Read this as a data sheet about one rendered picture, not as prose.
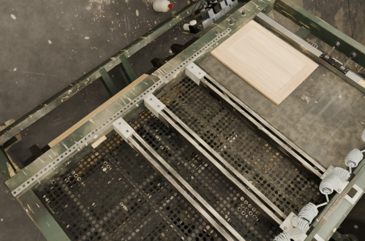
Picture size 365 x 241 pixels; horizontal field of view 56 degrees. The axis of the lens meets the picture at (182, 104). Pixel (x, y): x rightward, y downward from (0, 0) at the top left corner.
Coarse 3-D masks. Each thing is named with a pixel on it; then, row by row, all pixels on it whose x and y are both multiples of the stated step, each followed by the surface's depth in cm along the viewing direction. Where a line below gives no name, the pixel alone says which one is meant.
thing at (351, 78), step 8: (256, 16) 247; (264, 16) 246; (264, 24) 246; (272, 24) 242; (280, 32) 239; (288, 32) 238; (288, 40) 238; (296, 40) 234; (304, 48) 232; (312, 48) 231; (312, 56) 231; (328, 64) 225; (336, 72) 224; (352, 80) 219; (360, 88) 218
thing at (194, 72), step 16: (192, 64) 217; (208, 80) 213; (224, 96) 205; (240, 112) 200; (256, 128) 197; (272, 128) 195; (272, 144) 195; (288, 144) 190; (304, 160) 188; (320, 176) 180; (352, 176) 163
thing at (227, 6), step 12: (204, 0) 254; (216, 0) 248; (228, 0) 245; (192, 12) 248; (204, 12) 240; (216, 12) 241; (228, 12) 249; (192, 24) 235; (204, 24) 241; (216, 24) 240; (192, 36) 239
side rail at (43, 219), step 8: (32, 192) 174; (24, 200) 172; (32, 200) 172; (40, 200) 174; (24, 208) 170; (32, 208) 170; (40, 208) 170; (32, 216) 168; (40, 216) 168; (48, 216) 168; (40, 224) 166; (48, 224) 166; (56, 224) 166; (48, 232) 164; (56, 232) 164; (64, 232) 165; (48, 240) 162; (56, 240) 163; (64, 240) 163
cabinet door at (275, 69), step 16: (240, 32) 240; (256, 32) 241; (224, 48) 232; (240, 48) 232; (256, 48) 233; (272, 48) 233; (288, 48) 233; (224, 64) 226; (240, 64) 225; (256, 64) 226; (272, 64) 226; (288, 64) 226; (304, 64) 227; (256, 80) 218; (272, 80) 219; (288, 80) 219; (272, 96) 212
